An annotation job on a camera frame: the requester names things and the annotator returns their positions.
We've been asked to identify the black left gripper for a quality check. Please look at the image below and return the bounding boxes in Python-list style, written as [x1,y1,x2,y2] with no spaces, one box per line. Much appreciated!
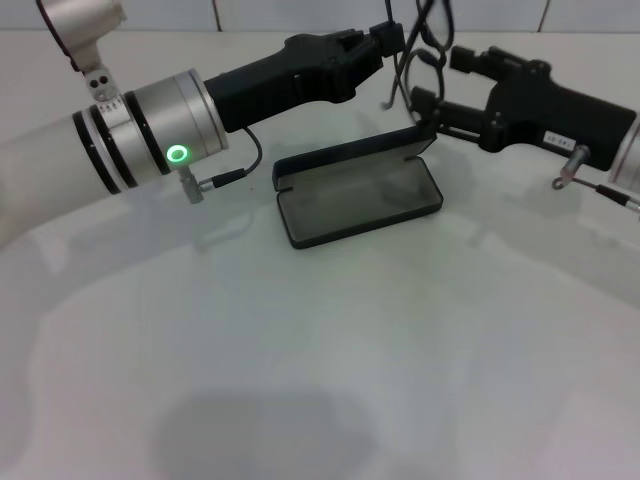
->
[203,22,406,134]

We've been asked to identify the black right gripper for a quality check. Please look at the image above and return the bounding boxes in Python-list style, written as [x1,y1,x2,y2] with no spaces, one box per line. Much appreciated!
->
[410,44,640,171]

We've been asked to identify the black thin-frame glasses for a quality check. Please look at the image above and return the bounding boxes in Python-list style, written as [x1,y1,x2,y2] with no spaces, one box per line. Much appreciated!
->
[380,0,456,124]

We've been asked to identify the black glasses case grey lining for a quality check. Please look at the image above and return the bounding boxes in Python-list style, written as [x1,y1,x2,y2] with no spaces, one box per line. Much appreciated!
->
[272,122,445,251]

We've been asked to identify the right arm cable with connector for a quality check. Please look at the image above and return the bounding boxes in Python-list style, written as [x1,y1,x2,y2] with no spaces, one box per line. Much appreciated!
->
[551,146,640,214]

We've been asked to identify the arm cable with connector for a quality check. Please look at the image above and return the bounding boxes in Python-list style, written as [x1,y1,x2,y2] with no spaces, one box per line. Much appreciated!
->
[551,146,640,214]
[179,124,264,205]

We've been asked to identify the left arm cable with connector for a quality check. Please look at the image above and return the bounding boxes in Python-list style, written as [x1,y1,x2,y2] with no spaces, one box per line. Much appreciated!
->
[179,124,264,205]

